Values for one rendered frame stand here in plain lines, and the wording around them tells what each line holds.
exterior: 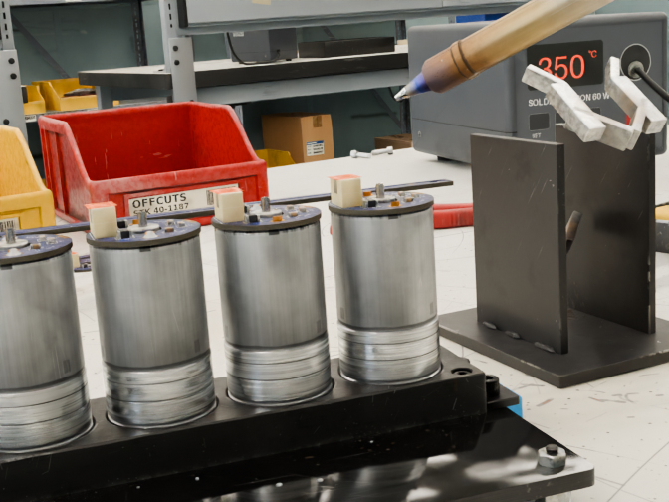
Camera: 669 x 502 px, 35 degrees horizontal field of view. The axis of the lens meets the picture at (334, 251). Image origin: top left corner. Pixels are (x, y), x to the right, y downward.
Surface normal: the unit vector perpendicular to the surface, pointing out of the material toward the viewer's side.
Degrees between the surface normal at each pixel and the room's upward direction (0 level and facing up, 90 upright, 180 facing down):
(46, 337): 90
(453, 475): 0
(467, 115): 90
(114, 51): 90
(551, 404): 0
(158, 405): 90
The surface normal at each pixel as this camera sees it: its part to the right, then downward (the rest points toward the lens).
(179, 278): 0.66, 0.11
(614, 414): -0.07, -0.98
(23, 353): 0.29, 0.18
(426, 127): -0.94, 0.13
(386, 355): -0.06, 0.22
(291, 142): -0.81, 0.19
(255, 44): -0.63, 0.20
